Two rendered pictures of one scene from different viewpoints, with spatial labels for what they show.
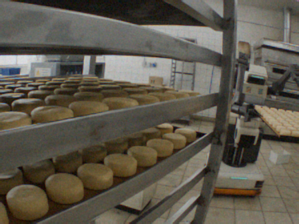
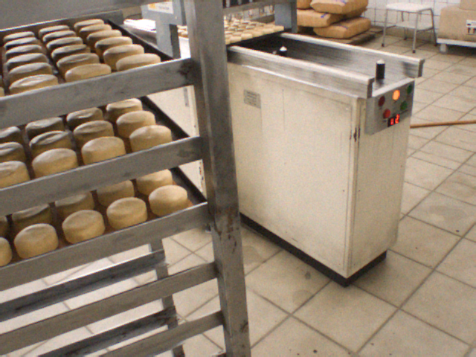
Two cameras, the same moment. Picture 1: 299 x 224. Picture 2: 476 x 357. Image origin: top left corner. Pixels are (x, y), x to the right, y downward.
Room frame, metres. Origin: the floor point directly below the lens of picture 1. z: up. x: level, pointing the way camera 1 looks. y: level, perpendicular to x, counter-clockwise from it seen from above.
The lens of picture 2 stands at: (0.13, -0.45, 1.37)
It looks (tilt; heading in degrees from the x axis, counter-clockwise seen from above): 29 degrees down; 34
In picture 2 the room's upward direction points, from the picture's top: 5 degrees counter-clockwise
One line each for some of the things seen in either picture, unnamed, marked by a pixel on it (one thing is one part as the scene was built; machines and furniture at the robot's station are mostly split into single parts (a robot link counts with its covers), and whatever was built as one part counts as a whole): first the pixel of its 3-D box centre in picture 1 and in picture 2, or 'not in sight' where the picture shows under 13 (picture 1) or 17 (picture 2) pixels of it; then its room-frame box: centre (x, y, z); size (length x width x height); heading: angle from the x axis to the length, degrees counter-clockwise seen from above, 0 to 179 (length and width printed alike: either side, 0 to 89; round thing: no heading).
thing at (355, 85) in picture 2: not in sight; (193, 42); (1.89, 0.89, 0.87); 2.01 x 0.03 x 0.07; 70
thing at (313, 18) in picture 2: not in sight; (310, 15); (5.34, 1.79, 0.32); 0.72 x 0.42 x 0.17; 80
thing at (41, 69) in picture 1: (69, 81); (230, 10); (1.98, 0.74, 1.01); 0.72 x 0.33 x 0.34; 160
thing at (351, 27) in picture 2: not in sight; (343, 26); (5.49, 1.44, 0.19); 0.72 x 0.42 x 0.15; 170
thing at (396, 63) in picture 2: not in sight; (242, 31); (2.16, 0.79, 0.87); 2.01 x 0.03 x 0.07; 70
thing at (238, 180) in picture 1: (232, 172); not in sight; (2.21, -0.97, 0.16); 0.67 x 0.64 x 0.25; 170
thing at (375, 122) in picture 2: not in sight; (390, 105); (1.69, -0.08, 0.77); 0.24 x 0.04 x 0.14; 160
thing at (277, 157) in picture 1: (279, 157); not in sight; (2.90, -2.09, 0.08); 0.30 x 0.22 x 0.16; 96
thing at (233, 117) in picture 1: (239, 133); not in sight; (2.29, -0.98, 0.59); 0.55 x 0.34 x 0.83; 80
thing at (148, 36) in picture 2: not in sight; (143, 36); (1.95, 1.25, 0.88); 1.28 x 0.01 x 0.07; 70
